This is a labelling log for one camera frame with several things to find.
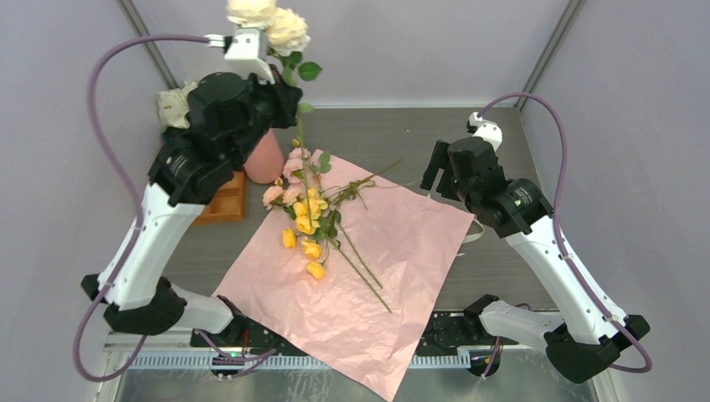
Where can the cream printed ribbon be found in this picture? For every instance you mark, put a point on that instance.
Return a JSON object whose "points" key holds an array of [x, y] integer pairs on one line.
{"points": [[478, 231]]}

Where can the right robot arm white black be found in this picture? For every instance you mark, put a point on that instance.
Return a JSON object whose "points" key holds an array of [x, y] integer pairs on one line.
{"points": [[589, 332]]}

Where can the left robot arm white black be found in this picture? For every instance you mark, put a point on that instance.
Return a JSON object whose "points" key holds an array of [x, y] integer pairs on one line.
{"points": [[228, 116]]}

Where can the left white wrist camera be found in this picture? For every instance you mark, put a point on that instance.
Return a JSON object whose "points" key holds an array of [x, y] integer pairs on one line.
{"points": [[245, 52]]}

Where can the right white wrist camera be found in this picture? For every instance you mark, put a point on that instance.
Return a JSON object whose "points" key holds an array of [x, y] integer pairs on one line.
{"points": [[489, 131]]}

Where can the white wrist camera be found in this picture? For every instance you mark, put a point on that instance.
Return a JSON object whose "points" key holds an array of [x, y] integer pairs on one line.
{"points": [[245, 52], [489, 131]]}

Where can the white rose stem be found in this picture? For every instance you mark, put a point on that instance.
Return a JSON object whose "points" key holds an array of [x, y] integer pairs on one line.
{"points": [[286, 30]]}

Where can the purple and pink wrapping paper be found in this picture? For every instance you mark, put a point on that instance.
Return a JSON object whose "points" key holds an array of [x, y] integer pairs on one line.
{"points": [[347, 267]]}

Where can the cream patterned cloth bag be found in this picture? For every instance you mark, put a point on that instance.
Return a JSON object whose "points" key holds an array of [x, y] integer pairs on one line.
{"points": [[172, 106]]}

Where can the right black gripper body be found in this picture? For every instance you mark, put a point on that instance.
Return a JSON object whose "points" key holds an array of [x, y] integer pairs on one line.
{"points": [[449, 185]]}

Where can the small green-lit circuit board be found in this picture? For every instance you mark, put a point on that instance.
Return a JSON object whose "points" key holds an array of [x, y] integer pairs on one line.
{"points": [[228, 359]]}

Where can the orange compartment tray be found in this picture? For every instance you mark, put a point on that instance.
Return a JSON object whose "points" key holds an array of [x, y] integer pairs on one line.
{"points": [[228, 205]]}

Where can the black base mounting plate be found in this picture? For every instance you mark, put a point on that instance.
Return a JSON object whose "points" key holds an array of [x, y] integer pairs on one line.
{"points": [[445, 333]]}

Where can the pink cylindrical vase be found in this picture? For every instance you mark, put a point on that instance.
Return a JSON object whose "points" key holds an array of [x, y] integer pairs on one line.
{"points": [[265, 163]]}

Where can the peach rose stem lower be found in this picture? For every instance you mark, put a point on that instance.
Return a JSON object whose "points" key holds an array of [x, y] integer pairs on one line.
{"points": [[317, 229]]}

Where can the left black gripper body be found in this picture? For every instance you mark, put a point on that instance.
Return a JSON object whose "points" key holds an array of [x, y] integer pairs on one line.
{"points": [[270, 107]]}

